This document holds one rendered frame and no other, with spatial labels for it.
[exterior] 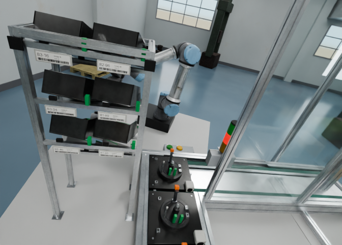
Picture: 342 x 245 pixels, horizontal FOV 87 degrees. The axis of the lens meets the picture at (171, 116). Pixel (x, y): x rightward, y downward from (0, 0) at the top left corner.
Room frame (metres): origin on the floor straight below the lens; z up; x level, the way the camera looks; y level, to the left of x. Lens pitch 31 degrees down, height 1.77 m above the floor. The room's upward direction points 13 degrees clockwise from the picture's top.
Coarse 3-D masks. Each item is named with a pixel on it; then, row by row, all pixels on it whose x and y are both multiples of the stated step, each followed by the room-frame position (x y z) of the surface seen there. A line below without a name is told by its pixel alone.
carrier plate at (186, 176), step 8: (152, 160) 0.80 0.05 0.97; (160, 160) 0.81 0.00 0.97; (176, 160) 0.84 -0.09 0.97; (184, 160) 0.86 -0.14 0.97; (152, 168) 0.73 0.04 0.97; (184, 168) 0.79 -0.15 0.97; (152, 176) 0.68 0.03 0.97; (160, 176) 0.69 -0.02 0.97; (184, 176) 0.73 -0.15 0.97; (152, 184) 0.63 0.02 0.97; (160, 184) 0.64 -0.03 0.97; (168, 184) 0.65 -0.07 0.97; (176, 184) 0.66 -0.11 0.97; (184, 184) 0.67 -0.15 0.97
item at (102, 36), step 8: (96, 24) 0.54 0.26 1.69; (96, 32) 0.53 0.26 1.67; (104, 32) 0.54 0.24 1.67; (112, 32) 0.54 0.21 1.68; (120, 32) 0.54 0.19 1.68; (128, 32) 0.54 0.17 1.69; (136, 32) 0.55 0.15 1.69; (104, 40) 0.53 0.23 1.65; (112, 40) 0.53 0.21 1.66; (120, 40) 0.53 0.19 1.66; (128, 40) 0.53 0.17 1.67; (136, 40) 0.54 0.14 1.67; (128, 56) 0.52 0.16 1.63; (128, 64) 0.64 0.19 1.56
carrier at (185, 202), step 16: (160, 192) 0.59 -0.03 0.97; (160, 208) 0.49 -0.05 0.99; (176, 208) 0.48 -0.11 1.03; (192, 208) 0.54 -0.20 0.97; (160, 224) 0.44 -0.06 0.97; (176, 224) 0.44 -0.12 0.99; (192, 224) 0.47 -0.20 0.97; (160, 240) 0.37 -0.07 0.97; (176, 240) 0.39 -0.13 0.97; (192, 240) 0.40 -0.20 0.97
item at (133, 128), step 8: (96, 120) 0.54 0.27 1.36; (104, 120) 0.54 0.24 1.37; (96, 128) 0.53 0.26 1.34; (104, 128) 0.53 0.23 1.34; (112, 128) 0.53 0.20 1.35; (120, 128) 0.54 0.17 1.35; (128, 128) 0.54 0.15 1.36; (136, 128) 0.68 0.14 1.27; (96, 136) 0.52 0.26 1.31; (104, 136) 0.52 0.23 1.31; (112, 136) 0.52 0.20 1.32; (120, 136) 0.52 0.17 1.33; (128, 136) 0.53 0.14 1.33
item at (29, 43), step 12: (36, 48) 0.44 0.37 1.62; (48, 48) 0.44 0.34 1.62; (60, 48) 0.45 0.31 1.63; (72, 48) 0.45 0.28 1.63; (72, 60) 0.61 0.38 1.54; (84, 60) 0.61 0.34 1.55; (120, 60) 0.48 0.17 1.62; (132, 60) 0.48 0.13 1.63; (144, 72) 0.66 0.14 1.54; (84, 108) 0.46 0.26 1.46; (96, 108) 0.46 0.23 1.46; (108, 108) 0.47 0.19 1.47; (120, 108) 0.48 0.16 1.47; (132, 108) 0.65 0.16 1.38; (48, 144) 0.43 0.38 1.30; (60, 144) 0.44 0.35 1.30; (72, 144) 0.45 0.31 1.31; (84, 144) 0.46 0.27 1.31; (96, 144) 0.47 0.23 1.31
